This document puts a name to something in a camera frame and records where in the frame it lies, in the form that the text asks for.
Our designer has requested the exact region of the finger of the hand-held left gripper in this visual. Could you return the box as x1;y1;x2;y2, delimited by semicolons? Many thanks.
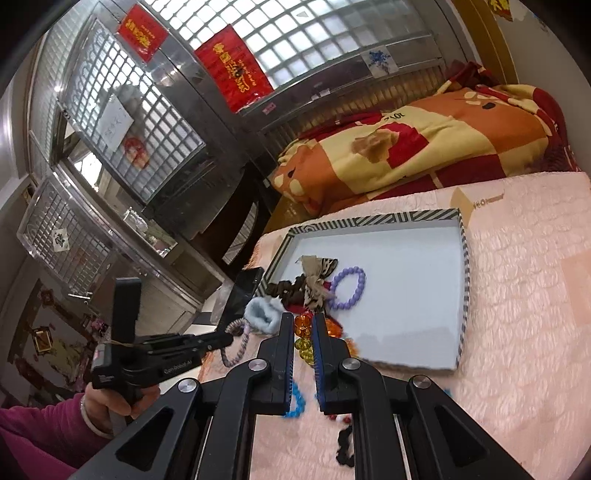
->
185;267;265;355

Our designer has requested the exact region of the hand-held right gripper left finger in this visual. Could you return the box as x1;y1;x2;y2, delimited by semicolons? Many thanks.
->
69;312;296;480

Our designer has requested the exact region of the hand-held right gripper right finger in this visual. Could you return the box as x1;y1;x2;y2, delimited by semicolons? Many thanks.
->
311;313;536;480

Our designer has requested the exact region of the orange bead bracelet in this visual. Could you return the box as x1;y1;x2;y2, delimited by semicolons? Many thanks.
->
294;311;345;343

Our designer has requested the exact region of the purple grey braided hair tie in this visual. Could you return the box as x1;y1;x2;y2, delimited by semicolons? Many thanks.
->
221;318;253;368

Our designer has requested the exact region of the striped rim box tray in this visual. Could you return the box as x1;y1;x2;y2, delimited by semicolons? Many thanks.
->
256;209;471;372

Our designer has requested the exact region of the person's left forearm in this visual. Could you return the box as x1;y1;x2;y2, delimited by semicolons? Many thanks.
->
0;392;114;480

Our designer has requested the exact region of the person's left hand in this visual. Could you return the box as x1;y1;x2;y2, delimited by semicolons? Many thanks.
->
85;383;160;435

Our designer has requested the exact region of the light blue fluffy scrunchie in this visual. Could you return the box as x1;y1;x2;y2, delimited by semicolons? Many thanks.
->
243;298;283;335

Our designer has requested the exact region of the dark brown scrunchie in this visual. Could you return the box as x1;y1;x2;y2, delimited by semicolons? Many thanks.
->
265;276;306;302

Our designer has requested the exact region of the beige brown bow hair clip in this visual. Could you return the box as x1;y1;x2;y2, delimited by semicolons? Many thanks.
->
295;256;338;310

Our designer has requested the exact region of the white bangle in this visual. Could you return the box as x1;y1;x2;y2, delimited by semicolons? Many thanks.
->
79;397;114;437

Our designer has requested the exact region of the black scrunchie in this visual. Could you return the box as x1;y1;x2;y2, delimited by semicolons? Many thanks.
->
335;425;357;468

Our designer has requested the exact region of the small metal window grille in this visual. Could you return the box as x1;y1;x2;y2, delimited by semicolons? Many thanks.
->
18;178;114;291

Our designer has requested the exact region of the round red window decoration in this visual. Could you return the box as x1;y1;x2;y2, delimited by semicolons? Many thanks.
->
124;136;149;169

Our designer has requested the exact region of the large metal window grille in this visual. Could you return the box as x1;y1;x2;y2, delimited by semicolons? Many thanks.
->
60;18;206;204

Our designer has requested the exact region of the white paper sheet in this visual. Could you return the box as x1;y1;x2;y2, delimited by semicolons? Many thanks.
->
99;95;134;153

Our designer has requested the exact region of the large red banner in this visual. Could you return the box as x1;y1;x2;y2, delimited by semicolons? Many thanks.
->
195;24;274;114

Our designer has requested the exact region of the red orange yellow checked blanket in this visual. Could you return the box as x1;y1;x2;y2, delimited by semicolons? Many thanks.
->
270;62;580;217

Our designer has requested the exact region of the glass block window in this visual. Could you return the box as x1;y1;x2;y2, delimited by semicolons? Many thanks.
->
139;0;435;88

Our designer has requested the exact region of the blue flower sticker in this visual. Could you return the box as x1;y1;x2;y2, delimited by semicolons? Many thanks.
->
368;50;399;77

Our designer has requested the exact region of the small red banner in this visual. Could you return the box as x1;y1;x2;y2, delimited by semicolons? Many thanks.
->
115;4;168;63

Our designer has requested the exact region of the blue bead bracelet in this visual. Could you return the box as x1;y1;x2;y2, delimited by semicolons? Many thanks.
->
283;383;306;419

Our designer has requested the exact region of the purple bead bracelet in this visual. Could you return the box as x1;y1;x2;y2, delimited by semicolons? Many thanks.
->
330;268;366;311

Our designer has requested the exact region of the dark wooden bed frame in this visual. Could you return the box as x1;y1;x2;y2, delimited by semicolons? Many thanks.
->
191;157;282;278

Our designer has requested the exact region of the small picture frame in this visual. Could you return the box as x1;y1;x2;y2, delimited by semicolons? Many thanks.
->
30;325;51;354

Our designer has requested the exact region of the yellow wooden door frame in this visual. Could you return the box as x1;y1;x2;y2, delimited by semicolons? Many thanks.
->
455;0;518;86

